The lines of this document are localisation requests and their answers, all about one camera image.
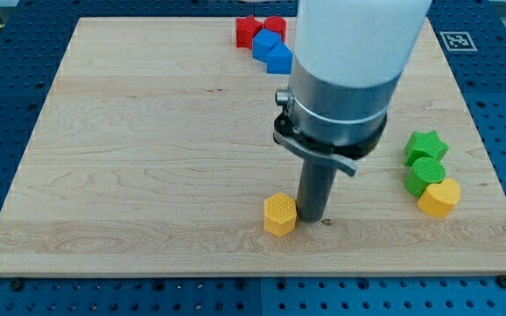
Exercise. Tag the wooden board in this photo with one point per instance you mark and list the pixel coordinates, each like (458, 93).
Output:
(153, 154)

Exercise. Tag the yellow hexagon block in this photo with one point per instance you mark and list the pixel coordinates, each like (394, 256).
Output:
(280, 214)

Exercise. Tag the yellow heart block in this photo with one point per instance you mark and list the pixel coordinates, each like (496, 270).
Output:
(439, 199)

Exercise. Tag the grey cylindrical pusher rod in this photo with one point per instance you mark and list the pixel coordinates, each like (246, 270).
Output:
(313, 192)

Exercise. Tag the fiducial marker tag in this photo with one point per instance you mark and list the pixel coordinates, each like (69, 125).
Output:
(458, 41)

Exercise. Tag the green star block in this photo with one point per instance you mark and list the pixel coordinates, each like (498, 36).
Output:
(421, 145)

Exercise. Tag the silver tool mount with clamp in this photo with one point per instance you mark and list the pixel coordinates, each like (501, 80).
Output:
(331, 125)

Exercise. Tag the blue pentagon block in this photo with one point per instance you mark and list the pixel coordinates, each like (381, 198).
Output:
(279, 60)

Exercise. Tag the blue cube block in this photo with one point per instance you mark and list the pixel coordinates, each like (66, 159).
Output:
(263, 43)

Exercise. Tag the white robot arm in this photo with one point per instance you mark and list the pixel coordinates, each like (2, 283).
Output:
(348, 56)

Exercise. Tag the red cylinder block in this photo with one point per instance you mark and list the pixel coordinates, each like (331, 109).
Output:
(276, 24)

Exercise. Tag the green cylinder block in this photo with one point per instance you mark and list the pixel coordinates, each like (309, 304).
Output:
(422, 173)

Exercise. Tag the red star block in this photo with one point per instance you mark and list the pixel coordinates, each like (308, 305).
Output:
(246, 28)

